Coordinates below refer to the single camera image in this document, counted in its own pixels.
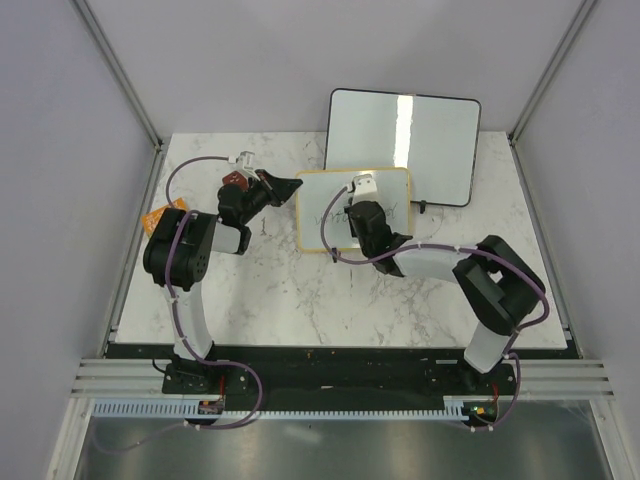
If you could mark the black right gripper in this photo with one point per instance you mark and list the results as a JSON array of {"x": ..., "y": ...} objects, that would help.
[{"x": 351, "y": 227}]

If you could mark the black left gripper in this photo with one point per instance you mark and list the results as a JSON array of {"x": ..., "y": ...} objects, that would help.
[{"x": 279, "y": 190}]

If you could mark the yellow-framed small whiteboard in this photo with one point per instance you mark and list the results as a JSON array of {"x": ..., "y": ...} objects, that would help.
[{"x": 322, "y": 200}]

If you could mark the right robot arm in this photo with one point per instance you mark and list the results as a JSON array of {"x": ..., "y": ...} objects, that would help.
[{"x": 502, "y": 290}]

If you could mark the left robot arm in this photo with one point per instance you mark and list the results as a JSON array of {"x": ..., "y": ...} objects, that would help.
[{"x": 178, "y": 252}]

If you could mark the black-framed large whiteboard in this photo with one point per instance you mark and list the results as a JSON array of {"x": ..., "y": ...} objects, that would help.
[{"x": 435, "y": 138}]

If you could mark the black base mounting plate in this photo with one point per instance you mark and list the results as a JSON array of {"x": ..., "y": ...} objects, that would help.
[{"x": 429, "y": 371}]

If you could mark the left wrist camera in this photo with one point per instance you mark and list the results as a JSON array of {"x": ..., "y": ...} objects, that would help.
[{"x": 244, "y": 163}]

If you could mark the white slotted cable duct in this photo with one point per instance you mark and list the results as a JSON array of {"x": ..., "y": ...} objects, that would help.
[{"x": 452, "y": 410}]

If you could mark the aluminium frame rail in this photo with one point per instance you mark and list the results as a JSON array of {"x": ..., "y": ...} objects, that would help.
[{"x": 533, "y": 379}]

